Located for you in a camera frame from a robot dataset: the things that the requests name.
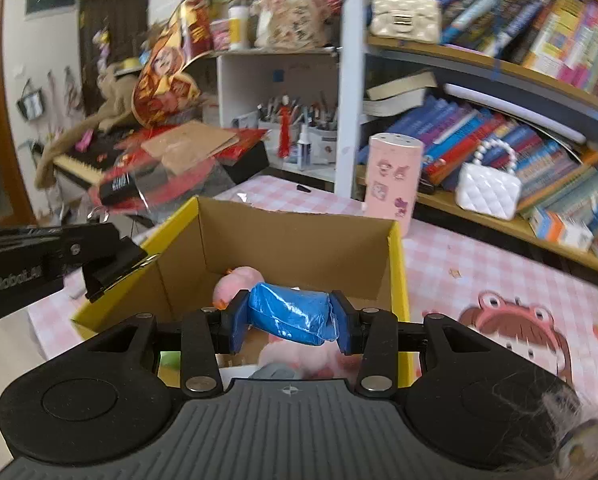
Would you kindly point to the cream pearl handbag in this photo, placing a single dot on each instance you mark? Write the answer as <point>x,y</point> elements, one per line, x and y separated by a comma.
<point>410,20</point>

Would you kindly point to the yellow cardboard box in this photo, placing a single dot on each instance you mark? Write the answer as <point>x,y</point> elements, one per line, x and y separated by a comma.
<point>360,257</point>

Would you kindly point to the white quilted pearl handbag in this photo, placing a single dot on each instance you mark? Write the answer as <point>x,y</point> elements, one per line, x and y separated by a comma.
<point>487,190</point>

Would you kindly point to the brown cardboard sheet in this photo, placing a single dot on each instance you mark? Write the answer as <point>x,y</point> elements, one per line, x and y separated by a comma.
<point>183,147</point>

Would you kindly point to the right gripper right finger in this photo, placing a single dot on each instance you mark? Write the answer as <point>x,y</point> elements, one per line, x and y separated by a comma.
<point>378,337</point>

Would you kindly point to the orange white blue carton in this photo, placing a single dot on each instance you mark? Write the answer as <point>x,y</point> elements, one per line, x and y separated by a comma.
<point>546,225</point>

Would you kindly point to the green blue plush toy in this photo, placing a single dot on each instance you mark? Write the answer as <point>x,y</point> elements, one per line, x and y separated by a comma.
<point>170,360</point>

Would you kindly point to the pink plush toy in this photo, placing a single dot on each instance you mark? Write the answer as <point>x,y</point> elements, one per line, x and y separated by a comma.
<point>314,362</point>

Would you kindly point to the red gold cartoon poster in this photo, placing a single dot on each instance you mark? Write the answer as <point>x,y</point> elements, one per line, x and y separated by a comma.
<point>164,89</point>

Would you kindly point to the electric piano keyboard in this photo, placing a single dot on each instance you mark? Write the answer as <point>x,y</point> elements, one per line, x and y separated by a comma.
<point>84,169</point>

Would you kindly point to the pink cylindrical holder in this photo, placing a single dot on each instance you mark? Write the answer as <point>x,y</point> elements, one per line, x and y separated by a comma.
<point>392,176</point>

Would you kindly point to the white pen holder box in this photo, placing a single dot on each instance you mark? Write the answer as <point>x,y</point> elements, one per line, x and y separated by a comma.
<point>314,125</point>

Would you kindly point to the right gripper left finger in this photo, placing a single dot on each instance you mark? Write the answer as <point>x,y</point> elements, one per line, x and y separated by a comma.
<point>199,337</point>

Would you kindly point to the wooden bookshelf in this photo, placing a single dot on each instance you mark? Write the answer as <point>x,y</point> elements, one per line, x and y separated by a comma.
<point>511,84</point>

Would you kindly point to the blue plastic bag roll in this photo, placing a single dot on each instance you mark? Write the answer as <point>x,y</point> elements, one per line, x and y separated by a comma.
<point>297,315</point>

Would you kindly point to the pink cartoon desk mat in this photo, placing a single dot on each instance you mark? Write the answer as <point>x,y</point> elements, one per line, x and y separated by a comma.
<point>444,273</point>

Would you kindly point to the grey toy car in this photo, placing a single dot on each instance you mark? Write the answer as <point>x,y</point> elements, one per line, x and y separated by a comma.
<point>276,371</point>

